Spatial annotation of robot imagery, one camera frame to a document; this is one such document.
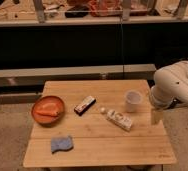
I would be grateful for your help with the red object on shelf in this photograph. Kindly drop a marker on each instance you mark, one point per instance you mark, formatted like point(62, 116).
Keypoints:
point(104, 8)

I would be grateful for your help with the orange carrot in bowl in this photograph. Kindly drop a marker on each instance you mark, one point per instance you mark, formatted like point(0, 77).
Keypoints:
point(48, 110)

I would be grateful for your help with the white tube bottle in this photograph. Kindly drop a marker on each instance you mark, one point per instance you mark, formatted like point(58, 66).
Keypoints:
point(117, 118)

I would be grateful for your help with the long grey bench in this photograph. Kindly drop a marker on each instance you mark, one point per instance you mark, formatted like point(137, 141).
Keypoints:
point(38, 76)

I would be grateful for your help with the black chocolate bar packet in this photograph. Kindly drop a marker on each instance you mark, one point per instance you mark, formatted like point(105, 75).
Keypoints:
point(84, 105)

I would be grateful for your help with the wooden table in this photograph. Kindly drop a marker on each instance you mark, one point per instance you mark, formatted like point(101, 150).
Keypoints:
point(98, 142)

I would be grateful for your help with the black object on shelf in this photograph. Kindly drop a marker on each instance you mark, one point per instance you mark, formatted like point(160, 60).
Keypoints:
point(77, 11)

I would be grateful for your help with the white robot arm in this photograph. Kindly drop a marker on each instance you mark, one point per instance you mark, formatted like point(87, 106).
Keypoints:
point(171, 82)

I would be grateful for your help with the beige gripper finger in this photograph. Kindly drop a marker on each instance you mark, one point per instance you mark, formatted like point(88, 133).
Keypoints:
point(156, 116)

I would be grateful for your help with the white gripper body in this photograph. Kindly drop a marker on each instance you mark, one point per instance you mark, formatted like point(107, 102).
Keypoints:
point(159, 98)

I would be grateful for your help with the orange bowl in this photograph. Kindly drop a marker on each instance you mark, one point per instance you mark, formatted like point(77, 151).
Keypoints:
point(48, 100)

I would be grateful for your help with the white plastic cup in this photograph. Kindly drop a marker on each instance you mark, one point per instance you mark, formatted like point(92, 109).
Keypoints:
point(133, 99)

